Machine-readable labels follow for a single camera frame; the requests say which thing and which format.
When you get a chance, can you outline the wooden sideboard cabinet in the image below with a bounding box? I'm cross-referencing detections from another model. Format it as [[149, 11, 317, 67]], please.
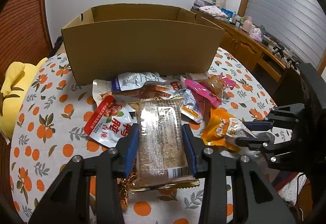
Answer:
[[191, 8, 296, 89]]

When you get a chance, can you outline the folded floral cloth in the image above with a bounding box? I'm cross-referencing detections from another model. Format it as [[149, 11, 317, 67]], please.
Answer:
[[199, 5, 228, 18]]

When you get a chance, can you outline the gold foil snack wrapper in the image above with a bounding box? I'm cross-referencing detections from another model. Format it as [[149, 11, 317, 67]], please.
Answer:
[[117, 172, 200, 212]]

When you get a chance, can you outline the pink snack packet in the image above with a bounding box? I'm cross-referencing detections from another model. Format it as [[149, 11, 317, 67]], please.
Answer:
[[181, 75, 235, 108]]

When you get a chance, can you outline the white blue snack packet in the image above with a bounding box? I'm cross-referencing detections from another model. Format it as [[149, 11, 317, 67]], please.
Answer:
[[111, 72, 166, 92]]

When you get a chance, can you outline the red white duck snack packet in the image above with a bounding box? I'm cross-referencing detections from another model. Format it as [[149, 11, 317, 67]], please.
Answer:
[[84, 96, 137, 148]]

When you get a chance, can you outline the brown cardboard box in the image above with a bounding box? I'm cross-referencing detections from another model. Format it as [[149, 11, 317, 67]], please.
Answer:
[[61, 3, 224, 85]]

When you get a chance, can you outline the clear brown cracker packet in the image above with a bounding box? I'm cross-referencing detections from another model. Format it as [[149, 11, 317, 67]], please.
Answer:
[[129, 97, 191, 186]]

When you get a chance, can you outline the orange print tablecloth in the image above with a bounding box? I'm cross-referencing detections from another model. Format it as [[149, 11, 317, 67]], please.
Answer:
[[10, 49, 275, 223]]

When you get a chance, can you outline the white chicken claw packet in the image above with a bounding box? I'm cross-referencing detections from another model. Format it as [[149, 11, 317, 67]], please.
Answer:
[[92, 79, 185, 106]]

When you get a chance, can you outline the pink tissue pack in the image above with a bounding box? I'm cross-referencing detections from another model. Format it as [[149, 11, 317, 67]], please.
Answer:
[[249, 25, 262, 43]]

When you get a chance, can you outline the white orange small packet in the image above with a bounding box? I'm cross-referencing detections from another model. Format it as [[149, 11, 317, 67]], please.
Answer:
[[181, 88, 205, 124]]

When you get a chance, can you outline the yellow plush toy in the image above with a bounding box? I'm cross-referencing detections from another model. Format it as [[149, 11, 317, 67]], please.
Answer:
[[1, 58, 47, 145]]

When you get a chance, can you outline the pink bottle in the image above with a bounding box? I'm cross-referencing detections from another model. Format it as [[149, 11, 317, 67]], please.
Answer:
[[242, 16, 252, 33]]

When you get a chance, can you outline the orange chicken feet packet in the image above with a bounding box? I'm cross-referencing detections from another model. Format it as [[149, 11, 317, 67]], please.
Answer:
[[200, 108, 255, 152]]

